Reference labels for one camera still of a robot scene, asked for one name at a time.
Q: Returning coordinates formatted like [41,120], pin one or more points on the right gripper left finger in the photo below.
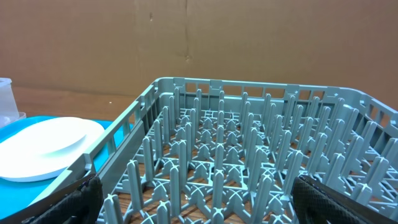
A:
[79,202]

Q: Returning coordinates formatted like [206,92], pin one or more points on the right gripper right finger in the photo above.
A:
[315,203]

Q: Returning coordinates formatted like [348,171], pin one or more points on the grey dishwasher rack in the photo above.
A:
[228,148]

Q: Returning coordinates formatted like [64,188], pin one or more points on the large white plate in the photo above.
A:
[31,168]

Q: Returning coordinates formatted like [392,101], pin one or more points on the teal plastic tray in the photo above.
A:
[16,196]

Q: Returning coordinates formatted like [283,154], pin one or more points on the clear plastic bin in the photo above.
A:
[8,107]

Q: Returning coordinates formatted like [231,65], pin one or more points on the cardboard backdrop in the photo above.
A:
[120,47]

